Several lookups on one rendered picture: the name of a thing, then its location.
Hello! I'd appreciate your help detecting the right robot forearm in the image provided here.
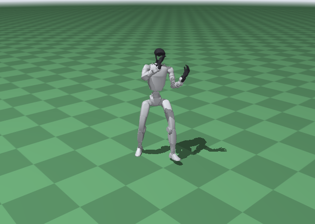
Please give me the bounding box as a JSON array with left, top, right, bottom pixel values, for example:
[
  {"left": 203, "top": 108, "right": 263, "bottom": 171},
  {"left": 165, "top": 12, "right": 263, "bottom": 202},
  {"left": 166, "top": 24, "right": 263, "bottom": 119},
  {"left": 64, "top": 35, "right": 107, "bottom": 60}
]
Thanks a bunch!
[{"left": 141, "top": 66, "right": 161, "bottom": 77}]

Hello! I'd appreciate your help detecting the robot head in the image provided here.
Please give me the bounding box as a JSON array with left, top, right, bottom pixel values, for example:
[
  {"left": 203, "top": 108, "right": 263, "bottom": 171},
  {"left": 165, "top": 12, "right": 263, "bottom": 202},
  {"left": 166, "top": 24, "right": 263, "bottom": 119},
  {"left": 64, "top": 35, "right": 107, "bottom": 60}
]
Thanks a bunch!
[{"left": 154, "top": 48, "right": 165, "bottom": 66}]

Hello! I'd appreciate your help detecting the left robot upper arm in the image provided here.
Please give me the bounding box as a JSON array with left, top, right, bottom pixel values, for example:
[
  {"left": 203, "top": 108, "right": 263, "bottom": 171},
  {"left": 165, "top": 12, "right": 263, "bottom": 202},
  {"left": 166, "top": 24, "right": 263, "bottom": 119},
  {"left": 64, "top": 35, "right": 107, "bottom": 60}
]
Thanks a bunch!
[{"left": 167, "top": 66, "right": 176, "bottom": 89}]

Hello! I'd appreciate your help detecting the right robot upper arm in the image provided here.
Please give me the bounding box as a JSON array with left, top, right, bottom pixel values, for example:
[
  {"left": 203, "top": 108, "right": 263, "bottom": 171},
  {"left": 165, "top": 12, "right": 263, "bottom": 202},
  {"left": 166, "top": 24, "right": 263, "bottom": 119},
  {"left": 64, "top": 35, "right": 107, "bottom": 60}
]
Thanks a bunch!
[{"left": 141, "top": 64, "right": 150, "bottom": 81}]

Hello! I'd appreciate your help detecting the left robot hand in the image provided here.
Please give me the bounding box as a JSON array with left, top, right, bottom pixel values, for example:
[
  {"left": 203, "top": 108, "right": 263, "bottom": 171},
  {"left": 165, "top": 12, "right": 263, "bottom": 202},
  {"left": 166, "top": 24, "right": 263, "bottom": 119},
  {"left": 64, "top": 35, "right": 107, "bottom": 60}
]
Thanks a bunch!
[{"left": 181, "top": 65, "right": 190, "bottom": 82}]

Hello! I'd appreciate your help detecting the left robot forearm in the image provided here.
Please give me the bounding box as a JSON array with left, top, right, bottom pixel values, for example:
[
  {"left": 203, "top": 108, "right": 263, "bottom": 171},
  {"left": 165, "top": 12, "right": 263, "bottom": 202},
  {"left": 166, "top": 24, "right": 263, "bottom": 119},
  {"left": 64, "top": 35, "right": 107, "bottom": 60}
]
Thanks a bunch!
[{"left": 174, "top": 77, "right": 184, "bottom": 88}]

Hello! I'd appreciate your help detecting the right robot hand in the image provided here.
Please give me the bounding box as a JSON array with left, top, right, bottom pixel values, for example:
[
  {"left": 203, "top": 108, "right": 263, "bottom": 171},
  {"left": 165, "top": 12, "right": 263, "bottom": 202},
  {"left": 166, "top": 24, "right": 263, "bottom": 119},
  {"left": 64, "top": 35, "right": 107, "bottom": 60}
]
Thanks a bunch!
[{"left": 156, "top": 55, "right": 166, "bottom": 69}]

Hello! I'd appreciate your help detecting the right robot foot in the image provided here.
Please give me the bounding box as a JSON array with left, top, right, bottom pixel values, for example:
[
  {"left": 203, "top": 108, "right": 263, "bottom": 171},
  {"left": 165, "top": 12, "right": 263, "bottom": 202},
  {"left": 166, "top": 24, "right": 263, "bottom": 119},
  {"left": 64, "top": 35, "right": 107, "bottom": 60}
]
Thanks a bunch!
[{"left": 135, "top": 146, "right": 143, "bottom": 157}]

